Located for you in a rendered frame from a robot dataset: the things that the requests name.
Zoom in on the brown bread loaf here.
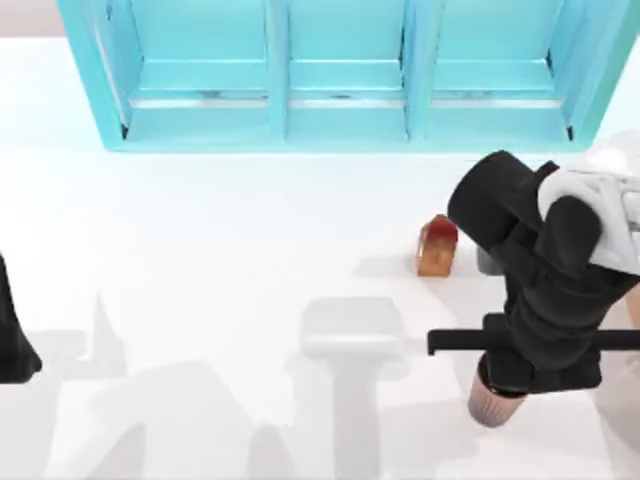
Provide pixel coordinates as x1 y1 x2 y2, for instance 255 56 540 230
416 213 461 278

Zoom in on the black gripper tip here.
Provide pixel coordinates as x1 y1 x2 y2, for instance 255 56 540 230
0 253 43 385

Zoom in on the pink ribbed cup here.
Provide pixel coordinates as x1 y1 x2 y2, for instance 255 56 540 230
466 360 531 429

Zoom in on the light blue rack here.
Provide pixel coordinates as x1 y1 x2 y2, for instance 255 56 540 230
55 0 640 154

